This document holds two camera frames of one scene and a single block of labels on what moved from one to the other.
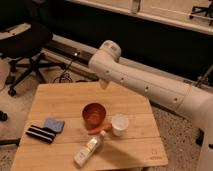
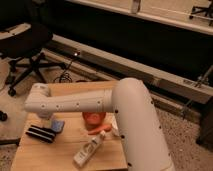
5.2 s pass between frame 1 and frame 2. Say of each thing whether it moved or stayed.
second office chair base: stayed
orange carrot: stayed
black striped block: stayed
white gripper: moved
